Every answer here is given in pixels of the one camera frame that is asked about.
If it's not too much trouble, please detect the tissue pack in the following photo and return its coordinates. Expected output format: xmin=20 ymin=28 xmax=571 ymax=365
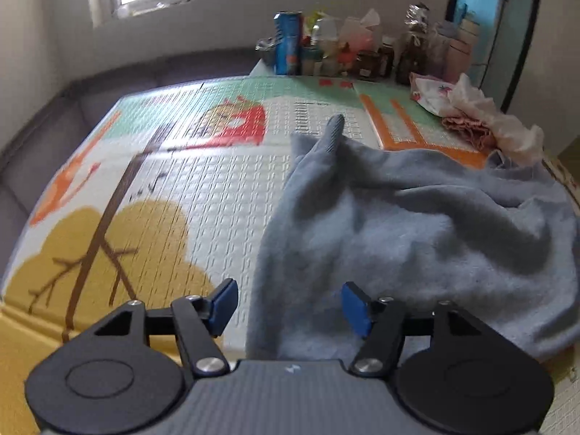
xmin=340 ymin=8 xmax=387 ymax=51

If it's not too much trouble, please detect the brown glass bottle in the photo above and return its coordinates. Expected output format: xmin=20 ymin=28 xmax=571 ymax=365
xmin=380 ymin=43 xmax=397 ymax=79

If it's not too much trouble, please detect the pink tumbler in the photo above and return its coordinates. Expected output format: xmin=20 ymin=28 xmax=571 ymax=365
xmin=446 ymin=38 xmax=473 ymax=83

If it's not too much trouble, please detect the dark glass jar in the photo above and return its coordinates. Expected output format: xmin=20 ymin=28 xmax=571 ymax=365
xmin=356 ymin=50 xmax=382 ymax=82

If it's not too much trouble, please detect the clear glass cup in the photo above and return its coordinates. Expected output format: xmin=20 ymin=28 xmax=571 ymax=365
xmin=255 ymin=36 xmax=278 ymax=67

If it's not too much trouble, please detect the blue door panel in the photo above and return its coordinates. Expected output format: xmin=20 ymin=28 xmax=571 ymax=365
xmin=446 ymin=0 xmax=545 ymax=115

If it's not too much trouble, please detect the grey fabric playpen fence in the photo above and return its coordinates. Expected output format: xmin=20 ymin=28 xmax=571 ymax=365
xmin=0 ymin=46 xmax=260 ymax=273

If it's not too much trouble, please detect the green lid jar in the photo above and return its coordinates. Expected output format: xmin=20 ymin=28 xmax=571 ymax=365
xmin=301 ymin=45 xmax=323 ymax=76

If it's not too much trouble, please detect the blue drink can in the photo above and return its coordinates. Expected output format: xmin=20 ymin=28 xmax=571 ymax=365
xmin=272 ymin=10 xmax=305 ymax=76

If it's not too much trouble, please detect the clear baby bottle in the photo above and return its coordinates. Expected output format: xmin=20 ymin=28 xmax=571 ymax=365
xmin=312 ymin=17 xmax=341 ymax=76

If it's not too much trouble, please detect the pink ruffled garment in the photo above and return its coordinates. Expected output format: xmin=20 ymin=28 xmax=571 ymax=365
xmin=441 ymin=115 xmax=498 ymax=151

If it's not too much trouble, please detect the silver foil bag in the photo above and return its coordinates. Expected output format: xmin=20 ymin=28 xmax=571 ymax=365
xmin=405 ymin=3 xmax=432 ymax=33

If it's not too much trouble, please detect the white floral baby garment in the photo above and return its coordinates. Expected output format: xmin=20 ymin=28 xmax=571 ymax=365
xmin=446 ymin=75 xmax=545 ymax=167

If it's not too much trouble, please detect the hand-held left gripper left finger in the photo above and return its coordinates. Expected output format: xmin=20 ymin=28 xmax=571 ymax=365
xmin=93 ymin=278 xmax=239 ymax=377

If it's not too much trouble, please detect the dark printed bag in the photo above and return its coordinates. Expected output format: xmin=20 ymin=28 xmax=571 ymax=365
xmin=396 ymin=32 xmax=432 ymax=85

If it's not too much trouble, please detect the printed foam play mat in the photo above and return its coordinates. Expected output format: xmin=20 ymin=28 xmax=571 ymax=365
xmin=0 ymin=75 xmax=580 ymax=435

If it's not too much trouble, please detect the purple printed cup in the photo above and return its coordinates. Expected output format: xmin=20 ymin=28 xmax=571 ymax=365
xmin=430 ymin=22 xmax=458 ymax=74

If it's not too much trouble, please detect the grey sweatshirt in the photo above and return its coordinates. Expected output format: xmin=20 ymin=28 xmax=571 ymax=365
xmin=247 ymin=115 xmax=580 ymax=364

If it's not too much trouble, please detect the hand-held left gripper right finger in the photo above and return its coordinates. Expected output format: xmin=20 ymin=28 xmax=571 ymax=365
xmin=341 ymin=281 xmax=488 ymax=377

